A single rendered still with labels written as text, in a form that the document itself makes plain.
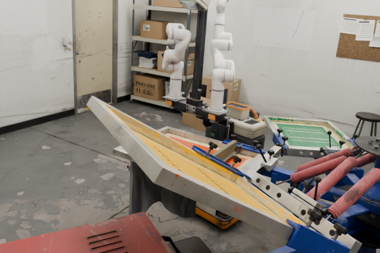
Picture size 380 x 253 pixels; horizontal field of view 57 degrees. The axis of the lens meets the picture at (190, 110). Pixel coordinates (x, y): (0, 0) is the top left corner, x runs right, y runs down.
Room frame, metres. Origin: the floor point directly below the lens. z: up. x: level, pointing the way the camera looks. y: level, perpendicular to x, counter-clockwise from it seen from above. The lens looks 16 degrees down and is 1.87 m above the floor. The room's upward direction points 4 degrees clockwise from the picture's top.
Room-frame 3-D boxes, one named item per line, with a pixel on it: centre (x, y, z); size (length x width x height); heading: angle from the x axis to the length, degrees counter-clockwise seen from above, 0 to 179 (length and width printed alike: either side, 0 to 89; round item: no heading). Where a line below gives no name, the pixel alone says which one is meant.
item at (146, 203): (1.91, 0.13, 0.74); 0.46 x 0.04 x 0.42; 60
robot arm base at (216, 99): (2.55, -0.20, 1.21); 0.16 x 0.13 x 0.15; 138
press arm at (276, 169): (1.78, -0.51, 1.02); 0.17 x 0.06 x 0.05; 60
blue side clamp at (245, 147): (2.18, -0.37, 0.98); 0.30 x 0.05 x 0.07; 60
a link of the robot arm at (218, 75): (2.54, -0.20, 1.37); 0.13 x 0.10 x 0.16; 92
